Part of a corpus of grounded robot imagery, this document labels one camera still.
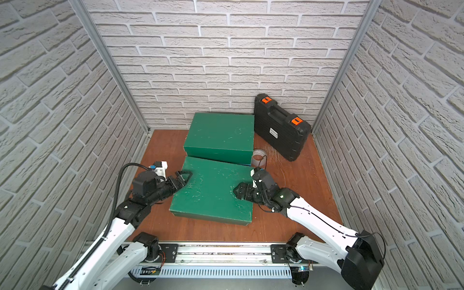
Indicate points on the left small circuit board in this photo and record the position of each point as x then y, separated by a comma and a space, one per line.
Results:
150, 271

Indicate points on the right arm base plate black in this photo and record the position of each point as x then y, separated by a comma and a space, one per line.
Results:
282, 253

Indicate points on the tape roll front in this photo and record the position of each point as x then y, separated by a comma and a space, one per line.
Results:
259, 158

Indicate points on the green shoebox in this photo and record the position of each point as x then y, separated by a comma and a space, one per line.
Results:
209, 195
221, 137

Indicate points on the right aluminium corner post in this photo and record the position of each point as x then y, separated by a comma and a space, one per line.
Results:
366, 20

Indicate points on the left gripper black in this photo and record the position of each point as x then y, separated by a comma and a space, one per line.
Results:
172, 182

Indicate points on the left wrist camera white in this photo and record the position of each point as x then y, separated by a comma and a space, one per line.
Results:
159, 167

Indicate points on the right small circuit board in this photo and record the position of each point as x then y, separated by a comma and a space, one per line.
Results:
302, 268

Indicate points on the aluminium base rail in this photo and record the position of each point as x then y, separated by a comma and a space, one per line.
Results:
226, 254

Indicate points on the left aluminium corner post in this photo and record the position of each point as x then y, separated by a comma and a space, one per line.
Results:
99, 43

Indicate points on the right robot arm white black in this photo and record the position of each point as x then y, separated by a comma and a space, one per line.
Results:
356, 256

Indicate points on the left corrugated cable black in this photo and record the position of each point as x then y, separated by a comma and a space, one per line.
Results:
116, 203

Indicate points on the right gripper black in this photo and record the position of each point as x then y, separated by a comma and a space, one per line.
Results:
248, 188

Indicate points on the right thin cable black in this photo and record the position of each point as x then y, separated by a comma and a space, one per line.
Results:
339, 238

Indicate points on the small circuit board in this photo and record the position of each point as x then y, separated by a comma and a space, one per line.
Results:
302, 268
150, 271

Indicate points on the black tool case orange latches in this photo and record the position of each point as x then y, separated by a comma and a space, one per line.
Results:
287, 133

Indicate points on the aluminium corner post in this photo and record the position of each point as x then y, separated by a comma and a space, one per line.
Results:
366, 20
99, 43

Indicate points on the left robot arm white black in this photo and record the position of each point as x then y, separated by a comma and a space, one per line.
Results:
142, 186

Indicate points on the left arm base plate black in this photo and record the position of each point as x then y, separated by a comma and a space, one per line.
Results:
168, 252

